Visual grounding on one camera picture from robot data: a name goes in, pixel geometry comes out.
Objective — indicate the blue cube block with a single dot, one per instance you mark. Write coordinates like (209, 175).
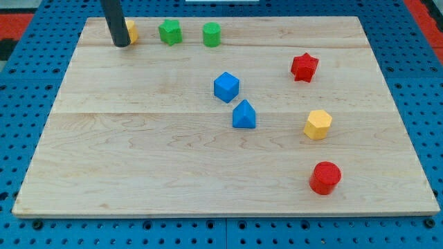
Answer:
(226, 87)

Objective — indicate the yellow hexagon block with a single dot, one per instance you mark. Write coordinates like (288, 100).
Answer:
(317, 124)

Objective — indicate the red cylinder block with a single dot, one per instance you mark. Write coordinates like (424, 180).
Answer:
(325, 177)

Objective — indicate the yellow block behind rod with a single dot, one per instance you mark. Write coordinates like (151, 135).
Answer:
(132, 31)

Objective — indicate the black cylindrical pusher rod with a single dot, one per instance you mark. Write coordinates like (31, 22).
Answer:
(115, 19)

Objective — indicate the red star block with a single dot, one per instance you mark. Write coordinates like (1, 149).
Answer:
(304, 67)

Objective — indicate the wooden board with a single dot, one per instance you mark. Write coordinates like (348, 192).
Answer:
(137, 132)

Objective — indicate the blue triangle block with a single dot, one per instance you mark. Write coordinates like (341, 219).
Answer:
(244, 115)

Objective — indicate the green star block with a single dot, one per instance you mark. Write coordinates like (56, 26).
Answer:
(170, 32)

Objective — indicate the green cylinder block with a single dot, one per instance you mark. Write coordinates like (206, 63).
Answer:
(211, 34)

